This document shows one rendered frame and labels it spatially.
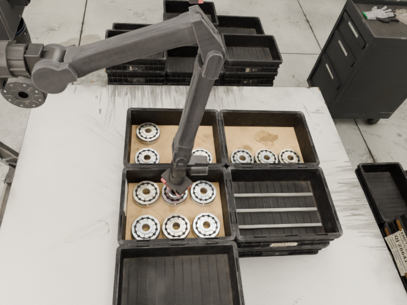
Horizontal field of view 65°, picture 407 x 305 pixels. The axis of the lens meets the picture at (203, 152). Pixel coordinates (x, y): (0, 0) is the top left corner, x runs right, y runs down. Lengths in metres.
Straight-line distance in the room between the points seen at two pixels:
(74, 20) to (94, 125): 2.06
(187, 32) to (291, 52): 2.81
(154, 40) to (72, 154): 0.94
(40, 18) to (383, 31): 2.96
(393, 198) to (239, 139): 1.26
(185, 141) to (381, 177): 1.73
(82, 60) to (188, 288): 0.80
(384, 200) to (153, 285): 1.65
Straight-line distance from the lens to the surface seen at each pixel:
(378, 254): 1.63
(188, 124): 0.94
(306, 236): 1.23
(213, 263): 1.22
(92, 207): 1.45
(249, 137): 1.51
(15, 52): 0.86
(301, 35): 3.82
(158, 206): 1.28
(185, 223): 1.22
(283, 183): 1.43
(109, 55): 0.80
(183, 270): 1.20
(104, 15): 3.67
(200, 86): 0.85
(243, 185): 1.37
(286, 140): 1.56
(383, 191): 2.41
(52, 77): 0.83
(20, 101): 1.30
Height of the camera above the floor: 1.99
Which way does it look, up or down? 55 degrees down
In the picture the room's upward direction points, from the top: 12 degrees clockwise
